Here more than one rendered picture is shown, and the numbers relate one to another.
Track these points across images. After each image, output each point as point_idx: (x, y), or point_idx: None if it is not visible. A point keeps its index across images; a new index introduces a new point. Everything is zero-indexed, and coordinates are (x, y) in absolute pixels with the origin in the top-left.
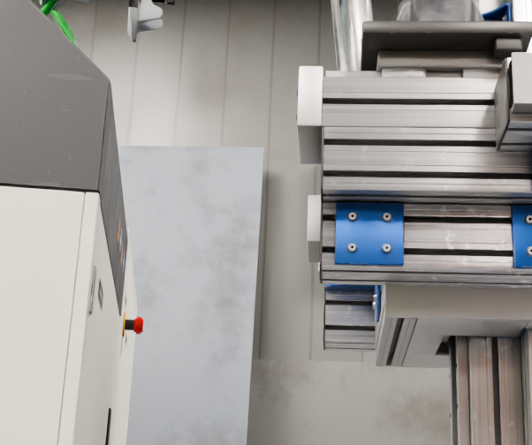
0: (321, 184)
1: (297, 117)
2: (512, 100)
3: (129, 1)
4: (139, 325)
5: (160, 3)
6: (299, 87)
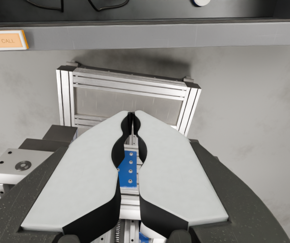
0: (25, 139)
1: (6, 150)
2: None
3: (50, 156)
4: None
5: None
6: None
